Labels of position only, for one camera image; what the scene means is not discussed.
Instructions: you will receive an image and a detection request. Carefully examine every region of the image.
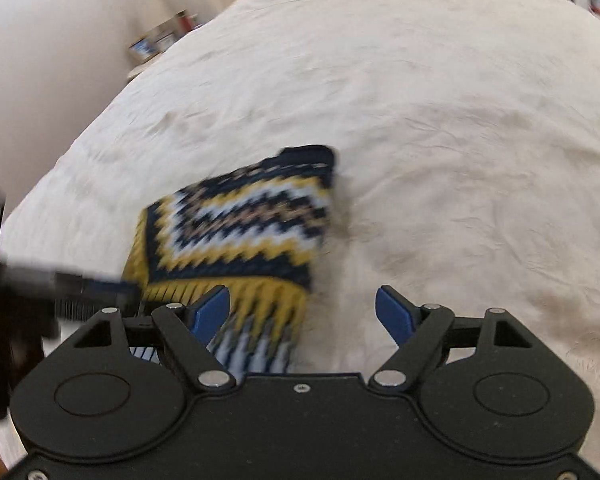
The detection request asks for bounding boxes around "navy yellow patterned knit sock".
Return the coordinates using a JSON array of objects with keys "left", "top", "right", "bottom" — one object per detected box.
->
[{"left": 121, "top": 144, "right": 339, "bottom": 376}]

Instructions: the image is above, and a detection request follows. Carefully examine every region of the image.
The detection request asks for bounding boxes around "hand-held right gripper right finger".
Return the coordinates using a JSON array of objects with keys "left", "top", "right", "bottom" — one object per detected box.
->
[{"left": 367, "top": 285, "right": 536, "bottom": 394}]

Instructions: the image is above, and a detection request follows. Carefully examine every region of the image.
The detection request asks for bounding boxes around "cream nightstand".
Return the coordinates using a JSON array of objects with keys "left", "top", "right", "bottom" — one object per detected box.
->
[{"left": 126, "top": 10, "right": 217, "bottom": 82}]

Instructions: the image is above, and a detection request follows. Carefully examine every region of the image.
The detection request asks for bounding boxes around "white bedspread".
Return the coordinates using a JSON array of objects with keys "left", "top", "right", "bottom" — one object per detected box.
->
[{"left": 0, "top": 0, "right": 600, "bottom": 480}]

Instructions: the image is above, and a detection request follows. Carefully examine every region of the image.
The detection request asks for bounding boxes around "framed picture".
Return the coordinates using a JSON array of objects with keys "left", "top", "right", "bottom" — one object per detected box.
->
[{"left": 129, "top": 37, "right": 160, "bottom": 62}]

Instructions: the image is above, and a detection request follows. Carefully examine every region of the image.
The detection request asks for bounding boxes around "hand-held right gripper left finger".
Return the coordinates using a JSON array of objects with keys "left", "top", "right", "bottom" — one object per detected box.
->
[{"left": 73, "top": 285, "right": 237, "bottom": 392}]

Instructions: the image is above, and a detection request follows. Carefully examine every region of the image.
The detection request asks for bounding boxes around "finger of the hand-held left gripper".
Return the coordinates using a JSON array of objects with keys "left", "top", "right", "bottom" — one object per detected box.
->
[{"left": 0, "top": 259, "right": 142, "bottom": 322}]

